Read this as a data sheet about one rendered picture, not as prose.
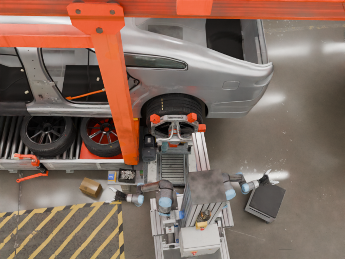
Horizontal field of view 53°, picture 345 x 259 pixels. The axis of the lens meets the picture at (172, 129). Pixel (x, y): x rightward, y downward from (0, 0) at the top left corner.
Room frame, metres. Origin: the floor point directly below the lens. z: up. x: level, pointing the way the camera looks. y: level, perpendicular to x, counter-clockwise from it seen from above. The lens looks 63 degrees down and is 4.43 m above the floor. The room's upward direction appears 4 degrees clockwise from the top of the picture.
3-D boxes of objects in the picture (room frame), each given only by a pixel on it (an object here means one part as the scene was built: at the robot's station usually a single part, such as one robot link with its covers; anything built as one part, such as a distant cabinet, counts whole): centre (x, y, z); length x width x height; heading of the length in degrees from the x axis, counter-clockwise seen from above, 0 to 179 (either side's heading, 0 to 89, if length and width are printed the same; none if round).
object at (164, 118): (1.81, -0.02, 0.85); 0.54 x 0.07 x 0.54; 94
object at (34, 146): (1.89, 1.60, 0.39); 0.66 x 0.66 x 0.24
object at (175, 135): (1.73, -0.03, 0.85); 0.21 x 0.14 x 0.14; 4
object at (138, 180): (1.31, 0.52, 0.44); 0.43 x 0.17 x 0.03; 94
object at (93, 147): (1.94, 0.85, 0.39); 0.66 x 0.66 x 0.24
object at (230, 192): (0.93, -0.53, 1.19); 0.15 x 0.12 x 0.55; 25
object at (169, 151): (1.98, -0.01, 0.13); 0.50 x 0.36 x 0.10; 94
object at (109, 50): (1.53, 0.47, 1.75); 0.19 x 0.16 x 2.45; 94
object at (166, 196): (0.83, 0.02, 1.19); 0.15 x 0.12 x 0.55; 176
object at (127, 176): (1.31, 0.50, 0.51); 0.20 x 0.14 x 0.13; 87
